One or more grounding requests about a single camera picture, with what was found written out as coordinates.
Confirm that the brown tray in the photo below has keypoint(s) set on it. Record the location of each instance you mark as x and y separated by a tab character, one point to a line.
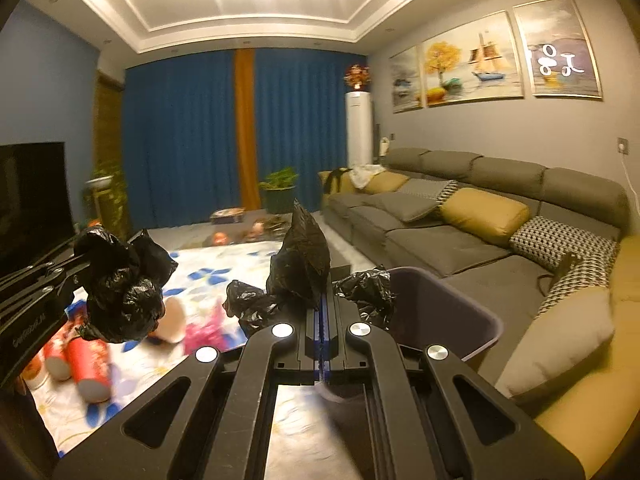
276	223

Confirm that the small figurine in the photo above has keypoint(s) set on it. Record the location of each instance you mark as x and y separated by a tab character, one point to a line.
257	230

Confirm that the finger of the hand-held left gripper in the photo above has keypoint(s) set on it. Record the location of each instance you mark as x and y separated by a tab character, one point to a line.
50	289
47	265

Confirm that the wall socket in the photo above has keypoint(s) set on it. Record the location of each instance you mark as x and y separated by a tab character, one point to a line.
621	145

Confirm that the black television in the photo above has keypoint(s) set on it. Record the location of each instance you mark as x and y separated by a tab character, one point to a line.
30	200

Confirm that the orange round toy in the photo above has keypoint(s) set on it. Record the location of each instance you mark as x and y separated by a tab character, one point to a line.
220	238

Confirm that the flat printed box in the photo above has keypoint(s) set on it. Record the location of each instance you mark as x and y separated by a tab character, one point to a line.
227	215

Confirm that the white item beside air conditioner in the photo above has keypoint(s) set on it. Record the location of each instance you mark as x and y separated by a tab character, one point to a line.
385	146

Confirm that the grey sectional sofa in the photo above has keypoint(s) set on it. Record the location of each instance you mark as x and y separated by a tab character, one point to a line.
425	247

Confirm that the grey plastic bin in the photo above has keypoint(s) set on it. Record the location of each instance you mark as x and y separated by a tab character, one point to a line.
440	310

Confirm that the grey pillow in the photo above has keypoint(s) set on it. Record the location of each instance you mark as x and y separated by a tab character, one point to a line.
410	208

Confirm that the white clothes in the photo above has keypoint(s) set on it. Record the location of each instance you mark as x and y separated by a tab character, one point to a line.
365	175

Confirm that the pink fuzzy item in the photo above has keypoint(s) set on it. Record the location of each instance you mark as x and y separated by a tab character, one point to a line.
210	332

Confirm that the large yellow pillow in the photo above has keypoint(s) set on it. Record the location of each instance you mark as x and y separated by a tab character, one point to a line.
485	215

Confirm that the flower ornament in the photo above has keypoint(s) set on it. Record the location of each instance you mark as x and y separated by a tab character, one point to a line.
356	77

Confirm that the small yellow pillow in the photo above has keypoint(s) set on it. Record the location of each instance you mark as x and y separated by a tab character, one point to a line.
385	182

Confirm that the small dark item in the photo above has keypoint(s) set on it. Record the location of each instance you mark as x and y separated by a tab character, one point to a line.
565	265

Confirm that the wooden wall panel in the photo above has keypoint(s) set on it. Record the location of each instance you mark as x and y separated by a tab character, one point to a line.
107	125

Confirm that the black plastic bag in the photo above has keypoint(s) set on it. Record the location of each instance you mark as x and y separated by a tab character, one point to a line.
120	285
300	255

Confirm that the potted plant white bowl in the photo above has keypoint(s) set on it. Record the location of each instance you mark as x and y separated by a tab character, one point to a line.
107	185

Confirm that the sailboat painting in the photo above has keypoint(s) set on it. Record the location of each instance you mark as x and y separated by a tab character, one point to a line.
472	62

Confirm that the blue curtain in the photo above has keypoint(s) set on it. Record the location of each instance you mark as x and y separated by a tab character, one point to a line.
300	125
180	135

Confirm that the purple abstract painting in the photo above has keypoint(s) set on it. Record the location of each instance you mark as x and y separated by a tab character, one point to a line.
557	47

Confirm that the beige cushion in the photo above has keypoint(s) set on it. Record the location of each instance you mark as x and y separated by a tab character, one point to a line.
555	345

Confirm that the narrow landscape painting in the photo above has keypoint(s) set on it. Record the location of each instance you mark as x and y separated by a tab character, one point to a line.
405	80

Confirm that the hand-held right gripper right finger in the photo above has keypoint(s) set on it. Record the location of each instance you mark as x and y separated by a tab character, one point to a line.
336	345

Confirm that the floral printed blanket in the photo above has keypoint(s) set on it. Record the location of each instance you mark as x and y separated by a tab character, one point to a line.
210	265

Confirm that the houndstooth pillow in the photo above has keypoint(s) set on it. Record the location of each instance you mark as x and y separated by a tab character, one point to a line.
435	190
585	280
560	240

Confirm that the white standing air conditioner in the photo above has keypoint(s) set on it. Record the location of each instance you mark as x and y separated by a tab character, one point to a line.
359	127

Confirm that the potted plant dark pot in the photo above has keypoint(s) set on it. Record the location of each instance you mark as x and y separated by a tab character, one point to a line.
277	192

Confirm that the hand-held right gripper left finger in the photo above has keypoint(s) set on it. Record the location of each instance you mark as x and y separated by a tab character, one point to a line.
310	345

